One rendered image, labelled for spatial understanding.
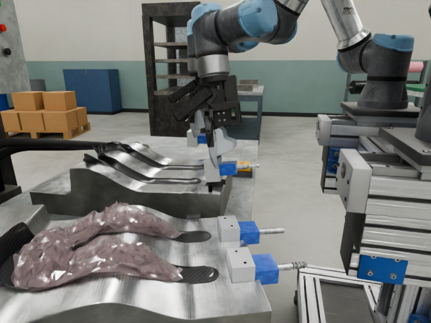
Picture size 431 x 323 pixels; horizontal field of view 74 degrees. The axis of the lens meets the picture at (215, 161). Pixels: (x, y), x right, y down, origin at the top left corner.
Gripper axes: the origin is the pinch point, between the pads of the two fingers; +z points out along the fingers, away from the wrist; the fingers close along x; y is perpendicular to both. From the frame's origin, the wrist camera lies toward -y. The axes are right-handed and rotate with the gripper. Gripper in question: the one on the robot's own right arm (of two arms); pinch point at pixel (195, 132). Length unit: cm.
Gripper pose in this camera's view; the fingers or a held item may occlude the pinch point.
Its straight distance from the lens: 100.4
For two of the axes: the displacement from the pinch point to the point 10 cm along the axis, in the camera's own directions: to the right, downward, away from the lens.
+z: 0.0, 9.5, 3.2
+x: 1.6, -3.1, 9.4
